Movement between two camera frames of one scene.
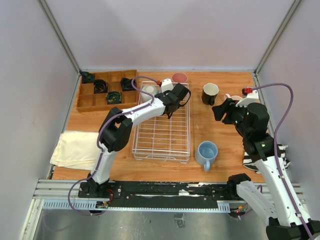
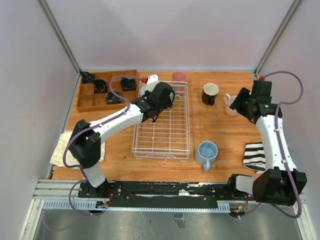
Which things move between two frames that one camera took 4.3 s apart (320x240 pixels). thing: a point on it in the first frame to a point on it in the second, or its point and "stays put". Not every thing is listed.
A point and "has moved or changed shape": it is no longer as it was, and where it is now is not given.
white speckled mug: x=153 y=89 stays put
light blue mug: x=206 y=154 stays put
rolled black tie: x=100 y=86 stays put
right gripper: x=228 y=107 to x=244 y=94
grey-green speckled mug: x=170 y=108 has moved or changed shape
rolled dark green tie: x=87 y=77 stays put
